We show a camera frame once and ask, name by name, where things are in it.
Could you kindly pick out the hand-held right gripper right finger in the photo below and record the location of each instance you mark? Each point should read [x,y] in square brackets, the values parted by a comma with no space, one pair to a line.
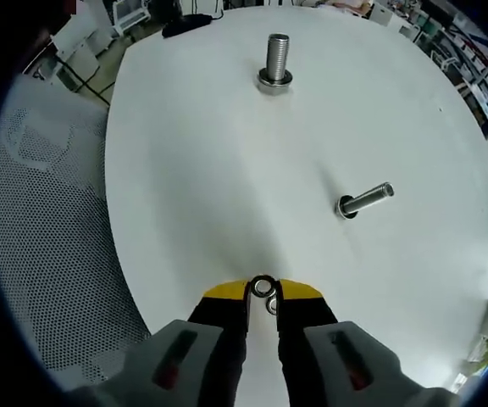
[307,339]

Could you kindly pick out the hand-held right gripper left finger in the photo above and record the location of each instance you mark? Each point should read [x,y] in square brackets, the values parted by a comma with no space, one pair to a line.
[218,339]

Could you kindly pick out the steel washer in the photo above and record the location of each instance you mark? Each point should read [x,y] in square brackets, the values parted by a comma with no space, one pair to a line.
[268,306]
[255,286]
[263,79]
[339,207]

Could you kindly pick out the slim threaded steel stud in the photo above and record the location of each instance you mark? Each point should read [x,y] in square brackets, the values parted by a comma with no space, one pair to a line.
[369,198]

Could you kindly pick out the thick threaded steel stud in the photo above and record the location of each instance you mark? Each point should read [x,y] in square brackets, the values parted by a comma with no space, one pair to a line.
[278,55]

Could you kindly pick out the grey mesh office chair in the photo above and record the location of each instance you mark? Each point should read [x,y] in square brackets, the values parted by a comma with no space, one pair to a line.
[57,254]

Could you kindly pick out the metal storage shelf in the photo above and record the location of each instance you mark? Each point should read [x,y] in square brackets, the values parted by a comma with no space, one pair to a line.
[481,85]

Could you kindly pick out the white standing desk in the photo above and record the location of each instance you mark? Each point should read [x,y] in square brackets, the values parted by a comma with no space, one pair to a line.
[79,59]

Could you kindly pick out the black computer mouse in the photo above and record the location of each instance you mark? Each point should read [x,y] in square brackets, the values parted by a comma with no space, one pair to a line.
[186,24]

